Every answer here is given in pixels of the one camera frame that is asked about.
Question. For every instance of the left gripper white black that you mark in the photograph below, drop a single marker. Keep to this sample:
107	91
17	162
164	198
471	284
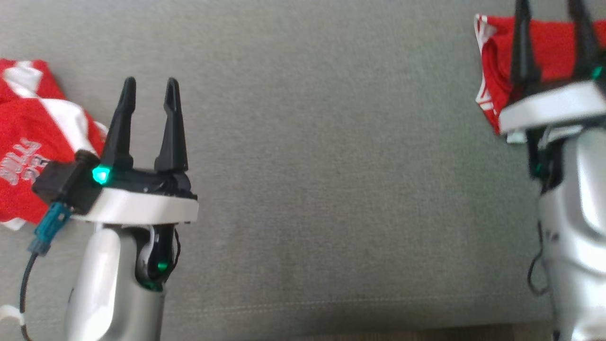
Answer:
142	203

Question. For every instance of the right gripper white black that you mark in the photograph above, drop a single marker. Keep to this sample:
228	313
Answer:
551	106

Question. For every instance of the red Bulls 23 jersey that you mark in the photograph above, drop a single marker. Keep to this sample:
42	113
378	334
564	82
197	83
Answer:
554	47

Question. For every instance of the red Bulls 23 shorts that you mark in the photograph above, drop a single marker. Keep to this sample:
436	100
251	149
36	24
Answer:
33	142

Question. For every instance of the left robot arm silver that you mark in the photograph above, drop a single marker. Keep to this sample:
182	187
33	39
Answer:
109	284

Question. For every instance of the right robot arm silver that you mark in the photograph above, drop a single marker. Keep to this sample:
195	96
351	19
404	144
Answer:
577	227

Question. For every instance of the grey sofa seat cushion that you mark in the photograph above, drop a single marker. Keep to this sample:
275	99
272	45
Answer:
331	166

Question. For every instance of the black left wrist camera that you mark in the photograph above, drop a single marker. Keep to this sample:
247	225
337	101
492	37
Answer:
64	182

